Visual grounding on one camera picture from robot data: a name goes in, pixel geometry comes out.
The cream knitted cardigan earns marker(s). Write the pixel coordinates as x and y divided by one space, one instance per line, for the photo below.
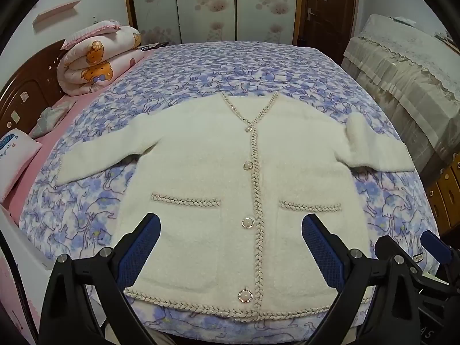
215 187

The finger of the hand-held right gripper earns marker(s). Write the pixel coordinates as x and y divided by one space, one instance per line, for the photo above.
386 246
436 246

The floral sliding door wardrobe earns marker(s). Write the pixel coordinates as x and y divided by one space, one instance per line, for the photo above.
215 3

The dark wooden headboard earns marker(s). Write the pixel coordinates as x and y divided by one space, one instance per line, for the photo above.
28 82

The dark wooden door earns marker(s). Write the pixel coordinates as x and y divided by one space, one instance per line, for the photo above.
325 10

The pink wall shelf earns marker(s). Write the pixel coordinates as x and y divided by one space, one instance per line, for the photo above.
55 11

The pink bed sheet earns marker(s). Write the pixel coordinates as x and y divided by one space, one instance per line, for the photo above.
54 140

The white pillow with blue print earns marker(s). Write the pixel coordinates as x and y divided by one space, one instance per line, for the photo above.
16 165

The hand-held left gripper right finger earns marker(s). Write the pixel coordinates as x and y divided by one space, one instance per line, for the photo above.
322 248

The wooden drawer cabinet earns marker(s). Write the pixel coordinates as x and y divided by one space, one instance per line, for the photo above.
447 194

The grey folded cloth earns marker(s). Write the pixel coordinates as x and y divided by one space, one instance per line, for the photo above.
50 116

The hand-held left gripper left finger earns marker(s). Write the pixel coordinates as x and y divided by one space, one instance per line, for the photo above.
141 248

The beige lace covered furniture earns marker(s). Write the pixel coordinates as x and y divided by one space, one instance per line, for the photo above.
402 79

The blue floral cat blanket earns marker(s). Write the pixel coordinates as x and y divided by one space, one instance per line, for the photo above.
215 68

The folded pink bear quilt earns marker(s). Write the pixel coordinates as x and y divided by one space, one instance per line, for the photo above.
97 57

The white and pink box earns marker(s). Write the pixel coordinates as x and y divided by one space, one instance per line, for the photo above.
21 276

